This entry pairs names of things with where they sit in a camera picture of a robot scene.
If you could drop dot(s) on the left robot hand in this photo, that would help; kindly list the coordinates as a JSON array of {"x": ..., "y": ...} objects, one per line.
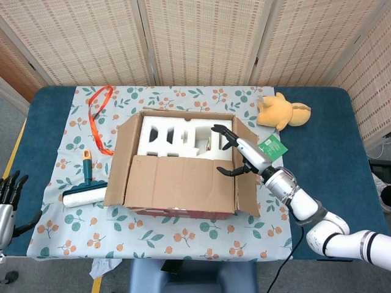
[{"x": 6, "y": 219}]

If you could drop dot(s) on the teal lint roller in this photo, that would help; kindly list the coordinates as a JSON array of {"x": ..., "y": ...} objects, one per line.
[{"x": 82, "y": 198}]

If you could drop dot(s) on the yellow plush toy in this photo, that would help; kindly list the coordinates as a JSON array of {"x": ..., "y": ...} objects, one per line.
[{"x": 281, "y": 114}]

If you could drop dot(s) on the crumpled white paper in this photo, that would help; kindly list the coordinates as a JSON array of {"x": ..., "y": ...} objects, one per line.
[{"x": 104, "y": 268}]

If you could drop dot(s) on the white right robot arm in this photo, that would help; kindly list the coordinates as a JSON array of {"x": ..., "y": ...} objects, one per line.
[{"x": 305, "y": 201}]

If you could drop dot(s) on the white foam packing insert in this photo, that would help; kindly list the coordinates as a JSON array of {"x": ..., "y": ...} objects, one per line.
[{"x": 152, "y": 122}]

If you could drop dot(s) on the green paper card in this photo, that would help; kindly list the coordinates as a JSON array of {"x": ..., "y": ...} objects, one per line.
[{"x": 273, "y": 147}]

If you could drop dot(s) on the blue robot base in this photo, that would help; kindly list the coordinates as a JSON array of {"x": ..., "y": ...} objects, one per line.
[{"x": 195, "y": 277}]

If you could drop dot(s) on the woven bamboo folding screen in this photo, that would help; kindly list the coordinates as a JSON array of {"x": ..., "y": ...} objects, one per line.
[{"x": 198, "y": 39}]

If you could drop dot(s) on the dark equipment beside table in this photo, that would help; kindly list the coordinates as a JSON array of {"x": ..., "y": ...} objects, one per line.
[{"x": 385, "y": 195}]

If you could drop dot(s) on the red cardboard shipping box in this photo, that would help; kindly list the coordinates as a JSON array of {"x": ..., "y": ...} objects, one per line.
[{"x": 183, "y": 183}]

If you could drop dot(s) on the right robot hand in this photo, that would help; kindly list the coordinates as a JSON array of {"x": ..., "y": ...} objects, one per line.
[{"x": 252, "y": 154}]

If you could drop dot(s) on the fruit and leaf print tablecloth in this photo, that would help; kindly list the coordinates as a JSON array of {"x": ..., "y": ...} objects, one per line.
[{"x": 152, "y": 241}]

